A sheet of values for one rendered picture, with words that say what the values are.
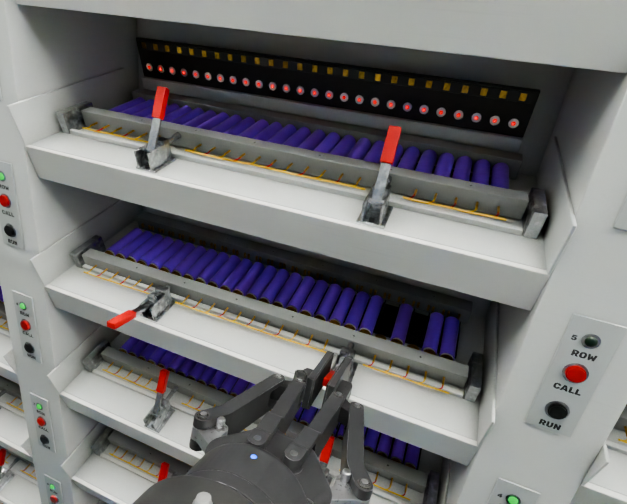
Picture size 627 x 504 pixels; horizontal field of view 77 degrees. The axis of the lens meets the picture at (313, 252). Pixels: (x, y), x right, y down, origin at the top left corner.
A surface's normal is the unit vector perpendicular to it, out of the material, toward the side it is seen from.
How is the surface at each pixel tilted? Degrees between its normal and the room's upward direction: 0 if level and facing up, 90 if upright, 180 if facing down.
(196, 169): 17
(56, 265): 90
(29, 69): 90
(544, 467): 90
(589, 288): 90
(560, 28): 107
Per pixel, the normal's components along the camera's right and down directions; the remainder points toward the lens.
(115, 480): 0.03, -0.78
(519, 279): -0.36, 0.58
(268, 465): 0.40, -0.89
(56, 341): 0.93, 0.25
